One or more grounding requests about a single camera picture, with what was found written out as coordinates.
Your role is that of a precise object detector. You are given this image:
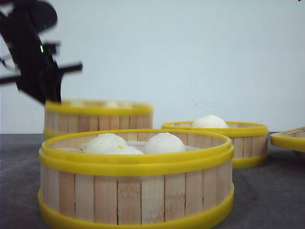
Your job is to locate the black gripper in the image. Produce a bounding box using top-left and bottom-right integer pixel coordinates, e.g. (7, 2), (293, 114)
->
(0, 0), (83, 103)

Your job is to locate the single white steamed bun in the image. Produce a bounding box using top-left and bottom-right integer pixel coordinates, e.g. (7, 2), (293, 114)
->
(192, 114), (229, 128)

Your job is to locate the right front steamed bun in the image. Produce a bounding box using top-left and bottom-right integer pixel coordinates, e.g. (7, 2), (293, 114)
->
(143, 133), (185, 154)

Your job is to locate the left front steamed bun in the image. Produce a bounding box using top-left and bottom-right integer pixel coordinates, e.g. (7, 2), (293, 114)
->
(83, 133), (127, 154)

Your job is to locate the low front steamed bun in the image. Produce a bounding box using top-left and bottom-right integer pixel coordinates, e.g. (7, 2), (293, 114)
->
(102, 145), (143, 155)

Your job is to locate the front bamboo steamer basket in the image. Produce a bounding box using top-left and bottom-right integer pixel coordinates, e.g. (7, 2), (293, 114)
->
(38, 130), (234, 229)

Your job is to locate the woven bamboo steamer lid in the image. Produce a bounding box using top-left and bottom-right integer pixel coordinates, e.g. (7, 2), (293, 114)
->
(270, 126), (305, 152)

